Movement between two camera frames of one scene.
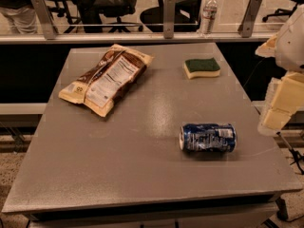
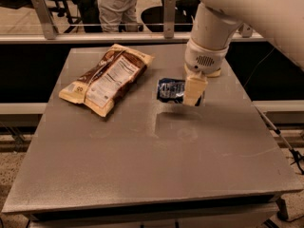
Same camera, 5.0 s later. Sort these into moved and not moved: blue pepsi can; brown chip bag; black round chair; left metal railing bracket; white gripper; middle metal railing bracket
Moved: blue pepsi can; white gripper
Not moved: middle metal railing bracket; black round chair; left metal railing bracket; brown chip bag
